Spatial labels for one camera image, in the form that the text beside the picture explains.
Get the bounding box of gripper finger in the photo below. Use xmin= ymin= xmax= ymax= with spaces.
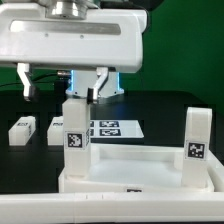
xmin=17 ymin=63 xmax=36 ymax=101

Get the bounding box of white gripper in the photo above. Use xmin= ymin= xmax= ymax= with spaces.
xmin=0 ymin=3 xmax=147 ymax=104

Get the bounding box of white desk top tray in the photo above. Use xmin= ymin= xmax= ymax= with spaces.
xmin=58 ymin=143 xmax=224 ymax=193

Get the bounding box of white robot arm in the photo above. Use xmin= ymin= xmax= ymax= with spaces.
xmin=0 ymin=0 xmax=165 ymax=103

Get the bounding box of fiducial marker sheet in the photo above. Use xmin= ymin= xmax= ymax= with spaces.
xmin=90 ymin=120 xmax=144 ymax=138

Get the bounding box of black cable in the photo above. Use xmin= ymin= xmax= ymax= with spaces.
xmin=0 ymin=73 xmax=71 ymax=91

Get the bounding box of white front rail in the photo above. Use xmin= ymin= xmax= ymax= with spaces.
xmin=0 ymin=192 xmax=224 ymax=224

